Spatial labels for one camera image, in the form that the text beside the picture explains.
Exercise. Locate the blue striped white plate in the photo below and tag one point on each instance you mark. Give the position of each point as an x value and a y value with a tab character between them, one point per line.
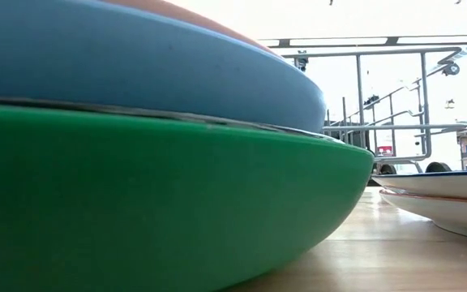
440	185

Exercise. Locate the white plate red rim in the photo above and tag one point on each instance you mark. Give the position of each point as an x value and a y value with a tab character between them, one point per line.
460	219

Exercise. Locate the green plate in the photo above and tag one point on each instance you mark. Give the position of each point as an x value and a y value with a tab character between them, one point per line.
136	203

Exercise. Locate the red box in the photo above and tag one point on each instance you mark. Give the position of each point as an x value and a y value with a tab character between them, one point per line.
384	151

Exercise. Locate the pink plate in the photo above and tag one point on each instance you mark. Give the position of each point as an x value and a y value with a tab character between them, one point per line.
152	4

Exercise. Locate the small ceiling fixture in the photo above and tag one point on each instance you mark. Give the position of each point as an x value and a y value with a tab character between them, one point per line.
450	104

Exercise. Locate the round dark ceiling lamp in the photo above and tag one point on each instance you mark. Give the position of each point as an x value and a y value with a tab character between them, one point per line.
451	69

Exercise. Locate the dark hanging camera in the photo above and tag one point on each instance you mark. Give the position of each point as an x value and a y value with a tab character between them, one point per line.
300	61

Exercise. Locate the dark ceiling rail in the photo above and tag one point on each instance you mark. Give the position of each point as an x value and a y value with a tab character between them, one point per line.
284	43

